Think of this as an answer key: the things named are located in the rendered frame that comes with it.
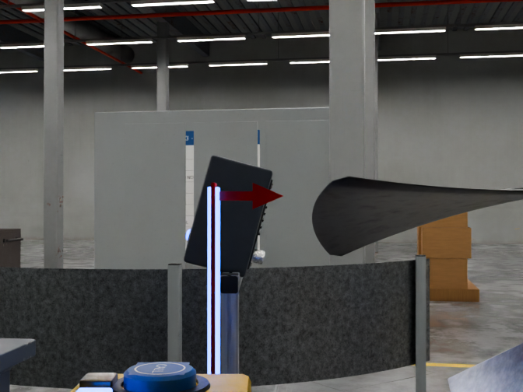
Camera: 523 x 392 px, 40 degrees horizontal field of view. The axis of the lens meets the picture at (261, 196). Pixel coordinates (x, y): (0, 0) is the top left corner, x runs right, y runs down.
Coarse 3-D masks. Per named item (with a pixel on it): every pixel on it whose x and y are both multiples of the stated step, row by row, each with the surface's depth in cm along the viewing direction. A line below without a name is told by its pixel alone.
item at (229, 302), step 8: (224, 296) 116; (232, 296) 116; (224, 304) 116; (232, 304) 116; (224, 312) 116; (232, 312) 116; (224, 320) 116; (232, 320) 116; (224, 328) 116; (232, 328) 116; (224, 336) 116; (232, 336) 116; (224, 344) 116; (232, 344) 116; (224, 352) 116; (232, 352) 116; (224, 360) 116; (232, 360) 116; (224, 368) 116; (232, 368) 116
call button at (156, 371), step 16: (128, 368) 40; (144, 368) 40; (160, 368) 40; (176, 368) 40; (192, 368) 40; (128, 384) 39; (144, 384) 38; (160, 384) 38; (176, 384) 38; (192, 384) 39
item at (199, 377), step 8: (120, 376) 42; (200, 376) 41; (208, 376) 42; (216, 376) 42; (224, 376) 42; (232, 376) 42; (240, 376) 42; (248, 376) 43; (120, 384) 40; (200, 384) 40; (208, 384) 40; (216, 384) 40; (224, 384) 40; (232, 384) 40; (240, 384) 40; (248, 384) 41
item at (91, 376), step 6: (84, 378) 39; (90, 378) 39; (96, 378) 39; (102, 378) 39; (108, 378) 39; (114, 378) 40; (84, 384) 39; (90, 384) 39; (96, 384) 39; (102, 384) 39; (108, 384) 39
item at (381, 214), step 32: (352, 192) 58; (384, 192) 58; (416, 192) 58; (448, 192) 58; (480, 192) 58; (512, 192) 58; (320, 224) 67; (352, 224) 69; (384, 224) 70; (416, 224) 73
